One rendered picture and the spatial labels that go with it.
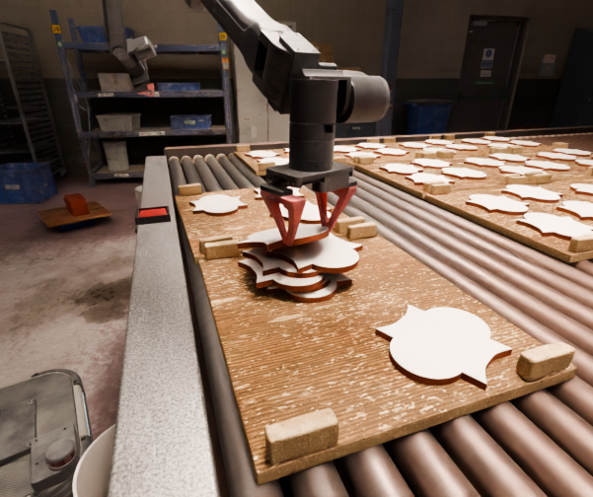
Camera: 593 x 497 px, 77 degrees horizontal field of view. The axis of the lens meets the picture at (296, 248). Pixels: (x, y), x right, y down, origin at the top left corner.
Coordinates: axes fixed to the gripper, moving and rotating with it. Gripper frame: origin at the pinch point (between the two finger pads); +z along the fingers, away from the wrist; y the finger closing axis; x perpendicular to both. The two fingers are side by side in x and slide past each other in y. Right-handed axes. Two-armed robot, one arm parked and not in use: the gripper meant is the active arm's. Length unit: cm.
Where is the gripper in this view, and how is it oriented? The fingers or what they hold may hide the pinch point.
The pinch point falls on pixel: (308, 232)
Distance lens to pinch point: 52.3
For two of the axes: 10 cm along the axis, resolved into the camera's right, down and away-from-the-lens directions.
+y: 7.4, -2.7, 6.2
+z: -0.2, 9.1, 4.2
